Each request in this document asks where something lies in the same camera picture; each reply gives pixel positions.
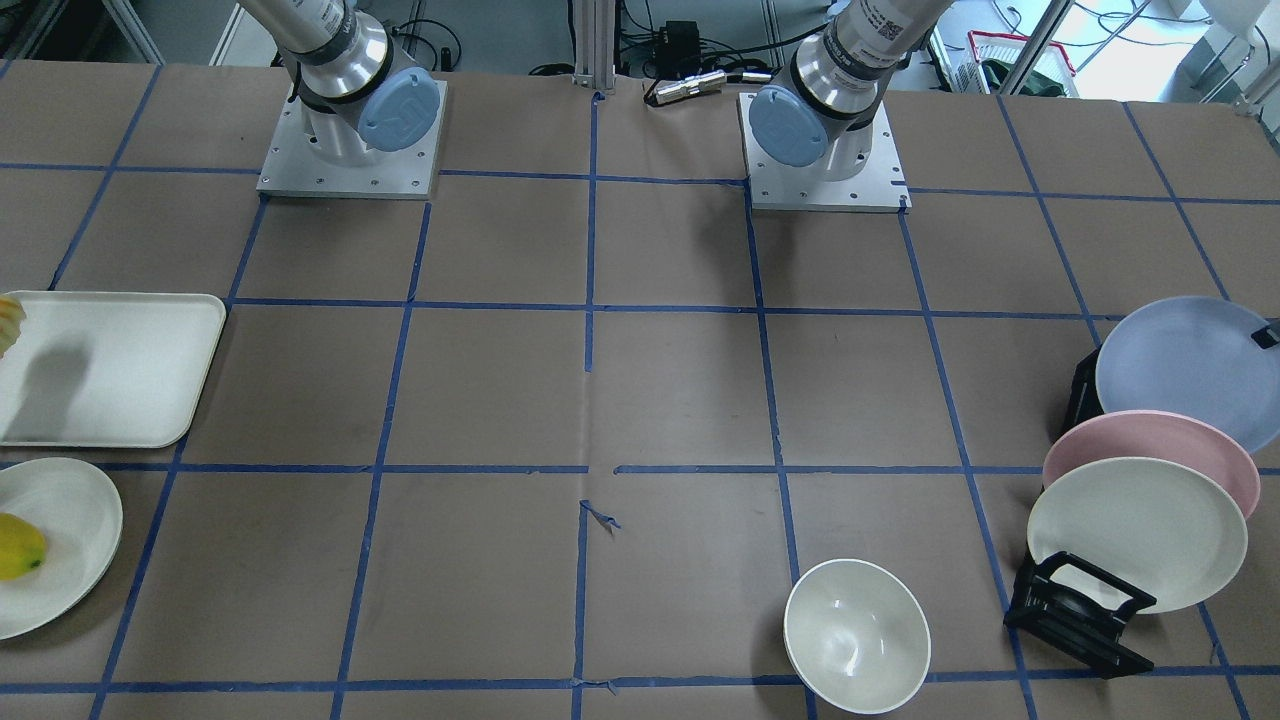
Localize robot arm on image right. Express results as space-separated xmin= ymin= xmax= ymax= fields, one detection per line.
xmin=748 ymin=31 xmax=1277 ymax=357

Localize white rectangular tray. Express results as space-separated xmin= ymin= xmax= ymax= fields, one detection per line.
xmin=1 ymin=291 xmax=227 ymax=448

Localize black plate rack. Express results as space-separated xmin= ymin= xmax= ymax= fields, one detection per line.
xmin=1004 ymin=350 xmax=1156 ymax=679

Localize pink plate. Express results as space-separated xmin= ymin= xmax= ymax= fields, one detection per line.
xmin=1041 ymin=410 xmax=1262 ymax=519

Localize yellow lemon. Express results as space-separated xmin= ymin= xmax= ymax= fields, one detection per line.
xmin=1 ymin=512 xmax=49 ymax=582

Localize yellow bread piece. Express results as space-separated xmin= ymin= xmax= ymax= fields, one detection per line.
xmin=0 ymin=293 xmax=27 ymax=357

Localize silver metal connector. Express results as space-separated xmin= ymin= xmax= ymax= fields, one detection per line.
xmin=643 ymin=70 xmax=728 ymax=108

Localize black power adapter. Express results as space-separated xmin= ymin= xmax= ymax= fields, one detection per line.
xmin=654 ymin=20 xmax=701 ymax=76

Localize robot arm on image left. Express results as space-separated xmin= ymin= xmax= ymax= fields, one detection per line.
xmin=241 ymin=1 xmax=447 ymax=190

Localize aluminium frame post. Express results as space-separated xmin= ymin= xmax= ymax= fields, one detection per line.
xmin=570 ymin=0 xmax=618 ymax=96

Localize white bowl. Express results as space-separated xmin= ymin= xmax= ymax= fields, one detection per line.
xmin=783 ymin=559 xmax=932 ymax=715

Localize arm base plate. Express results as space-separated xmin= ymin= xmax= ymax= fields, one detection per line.
xmin=739 ymin=94 xmax=911 ymax=213
xmin=256 ymin=79 xmax=449 ymax=201

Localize white plate with lemon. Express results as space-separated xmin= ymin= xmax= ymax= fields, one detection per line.
xmin=1 ymin=457 xmax=123 ymax=639

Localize white plate in rack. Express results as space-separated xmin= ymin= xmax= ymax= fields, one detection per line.
xmin=1027 ymin=457 xmax=1249 ymax=614

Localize blue plate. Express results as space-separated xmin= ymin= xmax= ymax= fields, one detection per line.
xmin=1097 ymin=296 xmax=1279 ymax=454

